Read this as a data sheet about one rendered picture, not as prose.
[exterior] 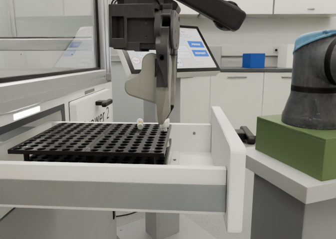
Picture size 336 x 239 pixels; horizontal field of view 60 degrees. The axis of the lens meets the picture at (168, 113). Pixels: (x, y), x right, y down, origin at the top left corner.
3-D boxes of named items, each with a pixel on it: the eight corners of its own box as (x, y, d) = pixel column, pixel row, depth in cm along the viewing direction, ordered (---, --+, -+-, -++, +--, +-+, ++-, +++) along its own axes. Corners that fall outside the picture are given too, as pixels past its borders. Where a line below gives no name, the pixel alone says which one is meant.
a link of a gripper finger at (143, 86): (127, 122, 40) (129, 54, 39) (170, 124, 39) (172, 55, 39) (120, 124, 37) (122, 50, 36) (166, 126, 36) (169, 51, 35)
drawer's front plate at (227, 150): (217, 155, 63) (219, 105, 61) (241, 235, 35) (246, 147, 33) (209, 155, 63) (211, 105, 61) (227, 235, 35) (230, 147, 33)
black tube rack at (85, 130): (171, 155, 58) (171, 123, 57) (164, 196, 41) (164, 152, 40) (63, 153, 60) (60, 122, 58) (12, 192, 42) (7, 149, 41)
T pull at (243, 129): (246, 132, 51) (246, 125, 51) (255, 145, 44) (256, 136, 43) (225, 132, 51) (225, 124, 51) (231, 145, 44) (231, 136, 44)
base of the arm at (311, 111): (314, 114, 86) (317, 81, 84) (359, 127, 72) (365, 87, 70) (269, 118, 82) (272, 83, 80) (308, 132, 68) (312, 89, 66)
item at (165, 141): (171, 127, 57) (171, 124, 57) (164, 157, 40) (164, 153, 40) (162, 127, 57) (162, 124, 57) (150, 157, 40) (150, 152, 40)
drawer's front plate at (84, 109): (111, 122, 96) (110, 88, 94) (79, 149, 68) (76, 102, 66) (106, 121, 96) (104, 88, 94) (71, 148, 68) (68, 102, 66)
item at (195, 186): (210, 151, 62) (211, 123, 60) (225, 216, 36) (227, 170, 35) (27, 147, 64) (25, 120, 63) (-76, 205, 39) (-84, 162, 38)
